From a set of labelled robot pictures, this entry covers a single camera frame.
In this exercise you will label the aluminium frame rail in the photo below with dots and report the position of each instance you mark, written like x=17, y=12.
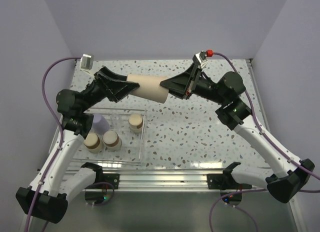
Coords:
x=131, y=180

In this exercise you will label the clear acrylic dish rack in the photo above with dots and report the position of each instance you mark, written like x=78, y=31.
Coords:
x=132, y=150

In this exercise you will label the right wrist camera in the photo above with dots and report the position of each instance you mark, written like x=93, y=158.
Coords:
x=201, y=59

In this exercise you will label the beige plastic cup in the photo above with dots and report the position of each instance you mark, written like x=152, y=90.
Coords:
x=149, y=87

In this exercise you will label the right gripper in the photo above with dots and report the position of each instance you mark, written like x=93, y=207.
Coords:
x=178, y=85

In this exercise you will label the clear glass cup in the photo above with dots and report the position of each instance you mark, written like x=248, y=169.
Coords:
x=116, y=120

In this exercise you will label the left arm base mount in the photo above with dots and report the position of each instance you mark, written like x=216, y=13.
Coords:
x=106, y=181

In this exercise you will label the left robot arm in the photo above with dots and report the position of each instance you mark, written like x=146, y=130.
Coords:
x=47, y=197

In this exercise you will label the purple plastic cup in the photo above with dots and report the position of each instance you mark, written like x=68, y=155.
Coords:
x=99, y=124

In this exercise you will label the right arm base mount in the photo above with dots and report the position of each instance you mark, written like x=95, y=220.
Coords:
x=219, y=181

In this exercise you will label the steel cup front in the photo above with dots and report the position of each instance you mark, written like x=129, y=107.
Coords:
x=112, y=141

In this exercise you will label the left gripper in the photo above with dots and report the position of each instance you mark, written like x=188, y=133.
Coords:
x=114, y=90

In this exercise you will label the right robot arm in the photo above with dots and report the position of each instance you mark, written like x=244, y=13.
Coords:
x=288, y=173

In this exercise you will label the steel cup with cork base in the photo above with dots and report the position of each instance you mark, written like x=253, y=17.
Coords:
x=135, y=121

